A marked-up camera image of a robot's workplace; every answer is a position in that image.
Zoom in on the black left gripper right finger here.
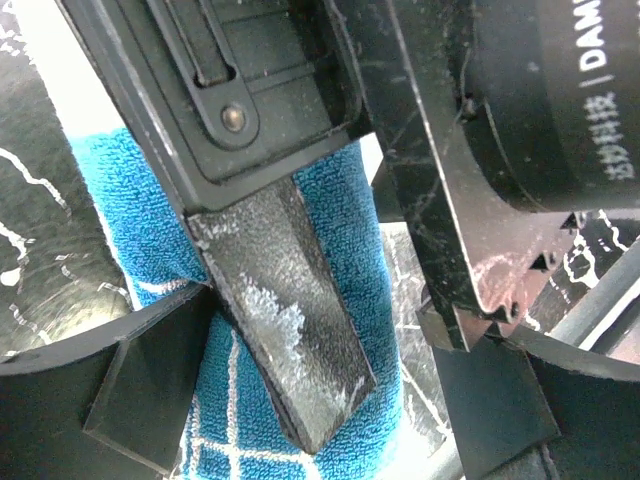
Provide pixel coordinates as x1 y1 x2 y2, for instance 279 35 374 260
434 327 639 479

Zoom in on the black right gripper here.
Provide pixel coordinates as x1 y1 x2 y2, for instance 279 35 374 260
59 1 639 350

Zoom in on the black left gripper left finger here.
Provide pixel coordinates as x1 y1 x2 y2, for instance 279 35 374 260
1 285 215 479

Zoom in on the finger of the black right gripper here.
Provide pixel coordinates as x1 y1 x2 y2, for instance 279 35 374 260
187 178 376 454

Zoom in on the teal beige Doraemon towel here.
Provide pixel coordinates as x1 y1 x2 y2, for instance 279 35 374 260
13 1 403 479

